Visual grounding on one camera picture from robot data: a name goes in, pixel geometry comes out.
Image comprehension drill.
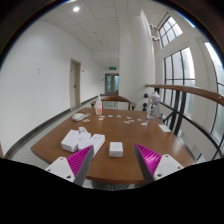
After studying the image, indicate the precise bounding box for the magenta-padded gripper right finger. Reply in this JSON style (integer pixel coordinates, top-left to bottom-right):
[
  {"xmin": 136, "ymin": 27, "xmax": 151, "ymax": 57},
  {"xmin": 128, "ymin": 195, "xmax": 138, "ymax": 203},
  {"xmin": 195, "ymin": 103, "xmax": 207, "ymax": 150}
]
[{"xmin": 134, "ymin": 143, "xmax": 185, "ymax": 185}]

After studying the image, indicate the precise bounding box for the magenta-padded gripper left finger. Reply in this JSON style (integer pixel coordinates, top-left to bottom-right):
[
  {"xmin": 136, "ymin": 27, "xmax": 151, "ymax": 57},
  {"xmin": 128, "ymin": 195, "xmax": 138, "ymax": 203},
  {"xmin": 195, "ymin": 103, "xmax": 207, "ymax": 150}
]
[{"xmin": 44, "ymin": 145, "xmax": 95, "ymax": 187}]

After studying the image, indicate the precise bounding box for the white charger block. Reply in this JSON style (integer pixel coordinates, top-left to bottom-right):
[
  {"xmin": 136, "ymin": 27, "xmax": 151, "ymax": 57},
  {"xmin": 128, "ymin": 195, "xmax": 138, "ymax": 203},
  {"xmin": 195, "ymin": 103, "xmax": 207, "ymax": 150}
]
[{"xmin": 108, "ymin": 141, "xmax": 124, "ymax": 158}]

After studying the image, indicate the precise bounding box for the white power strip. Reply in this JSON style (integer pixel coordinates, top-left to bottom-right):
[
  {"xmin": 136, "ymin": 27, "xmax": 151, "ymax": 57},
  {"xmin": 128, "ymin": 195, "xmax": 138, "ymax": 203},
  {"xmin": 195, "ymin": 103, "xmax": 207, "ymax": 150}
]
[{"xmin": 60, "ymin": 128, "xmax": 106, "ymax": 157}]

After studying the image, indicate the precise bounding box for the white paper card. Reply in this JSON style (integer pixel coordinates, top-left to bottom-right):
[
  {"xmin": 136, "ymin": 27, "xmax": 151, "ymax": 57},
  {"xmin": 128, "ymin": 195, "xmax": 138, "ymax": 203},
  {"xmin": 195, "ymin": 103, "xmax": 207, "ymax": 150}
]
[{"xmin": 158, "ymin": 124, "xmax": 172, "ymax": 133}]

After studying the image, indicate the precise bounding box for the clear plastic water bottle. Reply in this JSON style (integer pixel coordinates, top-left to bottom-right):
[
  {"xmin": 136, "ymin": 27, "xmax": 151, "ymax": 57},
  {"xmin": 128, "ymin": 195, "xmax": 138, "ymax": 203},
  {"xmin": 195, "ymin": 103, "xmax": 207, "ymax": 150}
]
[{"xmin": 146, "ymin": 90, "xmax": 162, "ymax": 121}]

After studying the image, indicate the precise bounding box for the spray bottle with pink label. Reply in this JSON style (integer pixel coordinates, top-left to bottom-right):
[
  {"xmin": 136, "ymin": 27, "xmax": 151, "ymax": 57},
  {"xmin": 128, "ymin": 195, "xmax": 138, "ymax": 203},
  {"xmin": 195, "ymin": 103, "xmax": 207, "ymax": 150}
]
[{"xmin": 94, "ymin": 94, "xmax": 103, "ymax": 116}]

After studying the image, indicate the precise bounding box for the wood-topped black metal railing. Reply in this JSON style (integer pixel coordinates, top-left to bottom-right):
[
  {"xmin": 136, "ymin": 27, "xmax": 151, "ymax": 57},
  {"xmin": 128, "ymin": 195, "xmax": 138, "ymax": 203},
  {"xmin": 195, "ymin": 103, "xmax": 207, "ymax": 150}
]
[{"xmin": 142, "ymin": 83, "xmax": 224, "ymax": 158}]

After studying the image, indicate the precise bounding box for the beige single door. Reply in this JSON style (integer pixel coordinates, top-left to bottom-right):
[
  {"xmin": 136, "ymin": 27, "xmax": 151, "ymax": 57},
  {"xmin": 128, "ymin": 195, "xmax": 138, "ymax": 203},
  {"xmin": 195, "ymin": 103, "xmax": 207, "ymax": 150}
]
[{"xmin": 69, "ymin": 58, "xmax": 82, "ymax": 109}]

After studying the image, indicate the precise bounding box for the wooden chair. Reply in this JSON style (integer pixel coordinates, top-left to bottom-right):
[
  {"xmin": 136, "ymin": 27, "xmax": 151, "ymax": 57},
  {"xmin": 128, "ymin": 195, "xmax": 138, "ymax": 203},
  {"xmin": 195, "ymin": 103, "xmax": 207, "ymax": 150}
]
[{"xmin": 90, "ymin": 95, "xmax": 137, "ymax": 111}]

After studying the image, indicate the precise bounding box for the tall dark-framed window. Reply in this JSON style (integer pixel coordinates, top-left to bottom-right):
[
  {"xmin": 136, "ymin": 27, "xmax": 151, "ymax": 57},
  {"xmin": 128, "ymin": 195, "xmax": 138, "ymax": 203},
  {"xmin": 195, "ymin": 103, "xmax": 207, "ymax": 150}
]
[{"xmin": 163, "ymin": 46, "xmax": 196, "ymax": 111}]

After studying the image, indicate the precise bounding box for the glass double door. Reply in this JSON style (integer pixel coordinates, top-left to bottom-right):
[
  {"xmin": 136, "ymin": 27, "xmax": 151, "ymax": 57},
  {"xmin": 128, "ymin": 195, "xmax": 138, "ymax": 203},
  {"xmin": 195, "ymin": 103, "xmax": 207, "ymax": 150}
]
[{"xmin": 104, "ymin": 73, "xmax": 120, "ymax": 96}]

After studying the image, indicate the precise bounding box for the wide curved window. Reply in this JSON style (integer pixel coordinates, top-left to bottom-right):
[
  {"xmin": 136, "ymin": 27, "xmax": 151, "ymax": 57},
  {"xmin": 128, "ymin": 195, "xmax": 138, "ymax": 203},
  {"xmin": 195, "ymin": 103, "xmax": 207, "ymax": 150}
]
[{"xmin": 203, "ymin": 41, "xmax": 224, "ymax": 141}]

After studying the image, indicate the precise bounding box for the small high window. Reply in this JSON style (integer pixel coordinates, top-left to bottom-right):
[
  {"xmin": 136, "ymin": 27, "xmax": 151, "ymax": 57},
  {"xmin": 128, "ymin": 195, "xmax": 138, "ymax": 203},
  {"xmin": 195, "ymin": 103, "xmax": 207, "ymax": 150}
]
[{"xmin": 157, "ymin": 15, "xmax": 184, "ymax": 48}]

